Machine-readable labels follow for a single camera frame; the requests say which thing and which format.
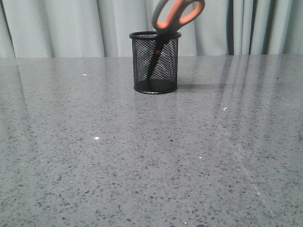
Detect grey orange handled scissors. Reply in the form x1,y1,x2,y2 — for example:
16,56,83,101
147,0,205,78

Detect black mesh pen cup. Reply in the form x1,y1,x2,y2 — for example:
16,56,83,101
129,31,181,94

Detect grey pleated curtain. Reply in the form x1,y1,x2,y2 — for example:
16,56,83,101
0,0,303,58

